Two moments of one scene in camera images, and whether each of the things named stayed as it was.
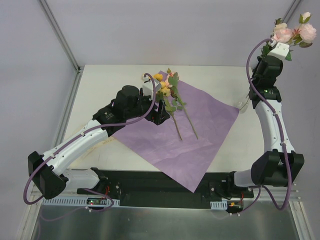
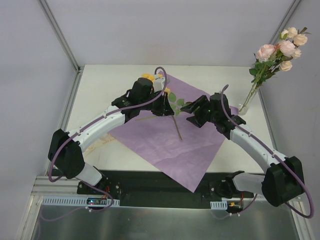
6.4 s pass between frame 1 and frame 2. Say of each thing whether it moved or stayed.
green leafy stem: moved
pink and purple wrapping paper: stayed
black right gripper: moved
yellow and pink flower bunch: moved
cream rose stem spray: moved
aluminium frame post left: stayed
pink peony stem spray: moved
